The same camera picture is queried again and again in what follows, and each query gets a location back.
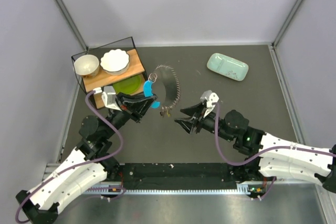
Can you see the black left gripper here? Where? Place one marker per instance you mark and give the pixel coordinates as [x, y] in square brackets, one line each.
[141, 104]

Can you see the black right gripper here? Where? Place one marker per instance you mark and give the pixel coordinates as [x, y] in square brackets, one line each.
[197, 121]

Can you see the metal key organizer blue handle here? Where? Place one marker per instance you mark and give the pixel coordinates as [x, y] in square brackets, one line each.
[167, 75]

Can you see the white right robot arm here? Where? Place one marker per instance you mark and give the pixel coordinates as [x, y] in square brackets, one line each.
[268, 156]

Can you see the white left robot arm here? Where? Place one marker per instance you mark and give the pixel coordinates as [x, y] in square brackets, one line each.
[90, 162]

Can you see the green plate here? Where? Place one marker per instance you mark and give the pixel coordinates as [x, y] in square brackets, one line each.
[129, 85]

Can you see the white scalloped bowl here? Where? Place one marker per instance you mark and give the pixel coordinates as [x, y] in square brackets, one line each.
[115, 62]

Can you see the beige ceramic bowl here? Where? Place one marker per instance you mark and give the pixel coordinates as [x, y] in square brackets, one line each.
[87, 66]

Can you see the light green rectangular tray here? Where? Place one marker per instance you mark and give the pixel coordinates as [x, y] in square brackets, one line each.
[227, 66]

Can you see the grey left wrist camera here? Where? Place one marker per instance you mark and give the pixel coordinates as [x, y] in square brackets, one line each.
[109, 97]

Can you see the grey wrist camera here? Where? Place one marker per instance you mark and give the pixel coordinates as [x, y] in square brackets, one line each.
[209, 99]
[109, 97]

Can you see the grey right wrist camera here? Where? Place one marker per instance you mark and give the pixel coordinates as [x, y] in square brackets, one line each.
[209, 99]

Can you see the black wire wooden shelf rack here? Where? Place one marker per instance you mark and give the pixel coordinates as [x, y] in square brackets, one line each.
[136, 67]

